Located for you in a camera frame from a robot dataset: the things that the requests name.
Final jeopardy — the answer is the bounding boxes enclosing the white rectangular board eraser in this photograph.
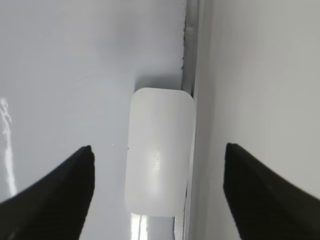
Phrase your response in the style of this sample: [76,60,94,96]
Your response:
[124,87,196,217]

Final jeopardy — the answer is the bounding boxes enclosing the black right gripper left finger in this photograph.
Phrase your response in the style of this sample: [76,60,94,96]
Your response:
[0,145,95,240]

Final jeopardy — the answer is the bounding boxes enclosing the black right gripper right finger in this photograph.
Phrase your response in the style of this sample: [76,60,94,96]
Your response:
[223,143,320,240]

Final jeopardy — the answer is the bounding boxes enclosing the whiteboard with grey frame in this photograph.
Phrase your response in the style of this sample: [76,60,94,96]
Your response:
[0,0,200,240]

